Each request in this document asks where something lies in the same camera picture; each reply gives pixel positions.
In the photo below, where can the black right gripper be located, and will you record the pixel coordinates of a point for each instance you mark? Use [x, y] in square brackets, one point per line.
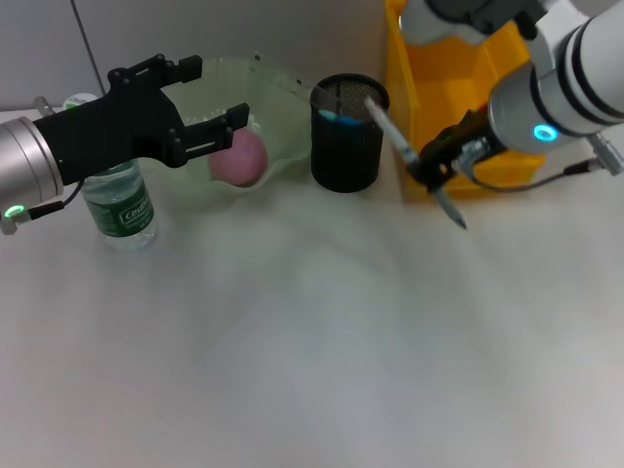
[458, 146]

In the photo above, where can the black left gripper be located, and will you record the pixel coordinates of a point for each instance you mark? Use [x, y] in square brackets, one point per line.
[112, 127]

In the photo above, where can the silver grey pen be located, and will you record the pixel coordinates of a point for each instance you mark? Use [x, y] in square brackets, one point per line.
[390, 129]

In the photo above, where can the pink peach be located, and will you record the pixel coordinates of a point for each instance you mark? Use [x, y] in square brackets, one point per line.
[241, 158]

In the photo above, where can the blue scissors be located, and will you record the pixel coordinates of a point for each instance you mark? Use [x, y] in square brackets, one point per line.
[336, 117]

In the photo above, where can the clear green-label water bottle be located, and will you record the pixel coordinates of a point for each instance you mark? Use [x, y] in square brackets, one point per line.
[122, 214]

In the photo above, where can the green glass fruit plate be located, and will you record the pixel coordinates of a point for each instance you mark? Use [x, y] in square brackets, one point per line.
[273, 122]

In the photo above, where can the black mesh pen holder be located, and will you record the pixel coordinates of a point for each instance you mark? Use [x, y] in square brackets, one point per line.
[348, 156]

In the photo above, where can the yellow plastic bin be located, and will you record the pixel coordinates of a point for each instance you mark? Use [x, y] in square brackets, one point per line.
[439, 83]

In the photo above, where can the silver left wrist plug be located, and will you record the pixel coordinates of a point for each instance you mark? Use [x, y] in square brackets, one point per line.
[44, 106]

